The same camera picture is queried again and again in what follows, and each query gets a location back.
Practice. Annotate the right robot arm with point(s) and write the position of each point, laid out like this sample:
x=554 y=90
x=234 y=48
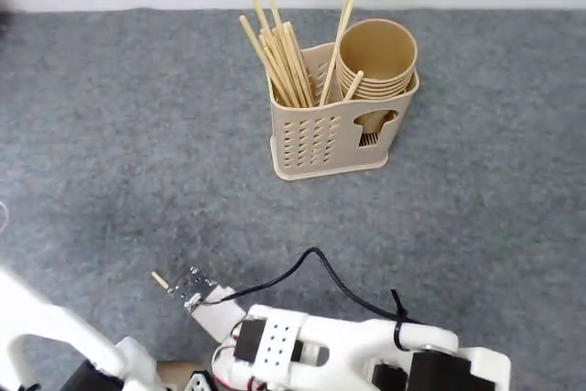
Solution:
x=348 y=338

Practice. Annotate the beige plastic slotted basket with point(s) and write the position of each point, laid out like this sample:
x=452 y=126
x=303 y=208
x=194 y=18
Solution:
x=320 y=144

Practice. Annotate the brown paper cup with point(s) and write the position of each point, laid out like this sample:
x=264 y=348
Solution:
x=378 y=120
x=376 y=50
x=399 y=83
x=398 y=87
x=399 y=80

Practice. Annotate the wooden chopstick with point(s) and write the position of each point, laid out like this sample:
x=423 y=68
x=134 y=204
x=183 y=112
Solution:
x=159 y=279
x=336 y=45
x=285 y=38
x=297 y=59
x=354 y=85
x=261 y=54
x=274 y=61
x=270 y=38

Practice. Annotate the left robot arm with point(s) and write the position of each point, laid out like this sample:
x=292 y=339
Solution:
x=46 y=313

